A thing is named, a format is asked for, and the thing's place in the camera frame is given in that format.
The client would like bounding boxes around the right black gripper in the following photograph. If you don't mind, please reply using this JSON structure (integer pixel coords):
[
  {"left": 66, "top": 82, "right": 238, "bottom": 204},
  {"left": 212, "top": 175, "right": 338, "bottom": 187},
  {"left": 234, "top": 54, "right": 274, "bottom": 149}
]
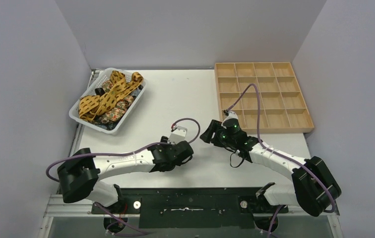
[{"left": 200, "top": 119, "right": 236, "bottom": 148}]

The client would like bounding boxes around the wooden compartment tray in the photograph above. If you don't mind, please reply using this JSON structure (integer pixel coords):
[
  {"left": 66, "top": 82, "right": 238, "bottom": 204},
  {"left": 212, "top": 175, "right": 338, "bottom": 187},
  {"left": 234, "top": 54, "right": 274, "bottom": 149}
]
[{"left": 214, "top": 62, "right": 314, "bottom": 133}]

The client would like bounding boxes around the white plastic basket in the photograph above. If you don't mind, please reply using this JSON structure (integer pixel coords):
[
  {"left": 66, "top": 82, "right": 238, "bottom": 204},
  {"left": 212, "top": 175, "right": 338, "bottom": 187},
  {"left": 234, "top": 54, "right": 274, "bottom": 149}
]
[{"left": 69, "top": 68, "right": 147, "bottom": 134}]

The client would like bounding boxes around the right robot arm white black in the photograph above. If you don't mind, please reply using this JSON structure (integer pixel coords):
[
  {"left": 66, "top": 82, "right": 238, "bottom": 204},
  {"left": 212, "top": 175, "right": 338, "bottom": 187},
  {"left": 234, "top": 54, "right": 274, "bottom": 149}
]
[{"left": 200, "top": 119, "right": 342, "bottom": 217}]

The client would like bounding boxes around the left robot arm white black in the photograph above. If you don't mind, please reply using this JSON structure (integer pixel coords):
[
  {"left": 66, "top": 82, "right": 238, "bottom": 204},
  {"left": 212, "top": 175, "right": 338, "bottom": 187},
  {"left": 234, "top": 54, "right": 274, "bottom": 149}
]
[{"left": 57, "top": 141, "right": 194, "bottom": 213}]

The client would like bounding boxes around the beige floral tie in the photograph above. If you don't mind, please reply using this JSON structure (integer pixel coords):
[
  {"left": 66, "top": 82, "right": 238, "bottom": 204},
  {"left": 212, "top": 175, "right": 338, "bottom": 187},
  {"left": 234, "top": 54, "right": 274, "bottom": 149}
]
[{"left": 92, "top": 79, "right": 142, "bottom": 124}]

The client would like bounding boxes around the yellow patterned tie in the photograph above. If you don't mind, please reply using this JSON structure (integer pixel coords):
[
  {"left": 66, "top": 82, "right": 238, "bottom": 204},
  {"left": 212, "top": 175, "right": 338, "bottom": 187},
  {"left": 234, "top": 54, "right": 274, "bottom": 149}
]
[{"left": 78, "top": 70, "right": 143, "bottom": 124}]

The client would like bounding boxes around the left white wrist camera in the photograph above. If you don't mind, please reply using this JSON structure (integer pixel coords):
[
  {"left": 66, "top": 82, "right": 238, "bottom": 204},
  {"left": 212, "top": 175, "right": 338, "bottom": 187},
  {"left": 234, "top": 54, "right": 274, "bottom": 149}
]
[{"left": 168, "top": 125, "right": 188, "bottom": 144}]

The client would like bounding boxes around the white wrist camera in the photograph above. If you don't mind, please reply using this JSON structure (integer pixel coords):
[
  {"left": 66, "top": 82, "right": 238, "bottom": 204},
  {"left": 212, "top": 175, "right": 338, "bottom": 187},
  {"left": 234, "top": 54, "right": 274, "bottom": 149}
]
[
  {"left": 168, "top": 125, "right": 188, "bottom": 144},
  {"left": 223, "top": 110, "right": 239, "bottom": 121}
]

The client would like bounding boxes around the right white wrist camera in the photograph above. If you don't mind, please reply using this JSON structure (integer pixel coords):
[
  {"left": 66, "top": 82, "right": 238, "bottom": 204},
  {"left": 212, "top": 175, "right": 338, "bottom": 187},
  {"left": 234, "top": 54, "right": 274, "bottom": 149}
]
[{"left": 223, "top": 110, "right": 239, "bottom": 121}]

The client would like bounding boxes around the thin black cable loop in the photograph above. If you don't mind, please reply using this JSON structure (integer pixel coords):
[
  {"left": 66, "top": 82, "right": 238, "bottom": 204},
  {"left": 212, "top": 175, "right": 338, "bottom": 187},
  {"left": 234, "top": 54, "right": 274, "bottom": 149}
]
[{"left": 229, "top": 151, "right": 246, "bottom": 169}]

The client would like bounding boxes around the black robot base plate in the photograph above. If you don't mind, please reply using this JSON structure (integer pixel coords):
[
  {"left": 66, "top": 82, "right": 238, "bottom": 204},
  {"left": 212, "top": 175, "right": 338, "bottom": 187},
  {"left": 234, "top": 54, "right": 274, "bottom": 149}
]
[{"left": 107, "top": 187, "right": 277, "bottom": 230}]

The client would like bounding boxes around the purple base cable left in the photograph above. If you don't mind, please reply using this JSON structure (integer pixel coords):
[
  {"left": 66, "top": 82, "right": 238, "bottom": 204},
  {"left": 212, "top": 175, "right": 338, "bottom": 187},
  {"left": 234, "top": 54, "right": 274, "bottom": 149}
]
[{"left": 94, "top": 202, "right": 150, "bottom": 237}]

